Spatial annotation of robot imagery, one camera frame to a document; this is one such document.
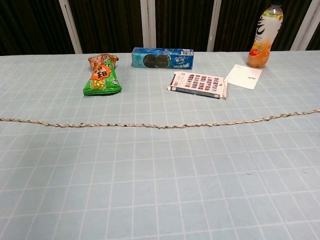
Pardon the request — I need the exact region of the white partition frame post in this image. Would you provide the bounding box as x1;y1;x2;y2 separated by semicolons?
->
139;0;157;48
290;0;318;52
206;0;223;53
58;0;83;55

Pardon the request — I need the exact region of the light blue checked tablecloth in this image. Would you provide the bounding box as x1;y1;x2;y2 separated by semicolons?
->
0;50;320;240

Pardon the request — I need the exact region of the beige braided rope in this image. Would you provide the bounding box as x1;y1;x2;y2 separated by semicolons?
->
0;109;320;130

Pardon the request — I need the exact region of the white paper card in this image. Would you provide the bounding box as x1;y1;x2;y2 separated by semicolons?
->
224;64;264;90

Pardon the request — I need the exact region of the flat printed card box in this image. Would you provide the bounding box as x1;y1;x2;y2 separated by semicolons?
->
166;71;229;100

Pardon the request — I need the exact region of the orange drink bottle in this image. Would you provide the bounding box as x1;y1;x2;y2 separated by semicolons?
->
247;2;285;69

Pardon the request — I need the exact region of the green and orange snack bag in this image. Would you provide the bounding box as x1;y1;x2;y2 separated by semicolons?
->
83;53;124;97

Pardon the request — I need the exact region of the blue cookie box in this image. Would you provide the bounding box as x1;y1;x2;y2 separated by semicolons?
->
131;46;195;70

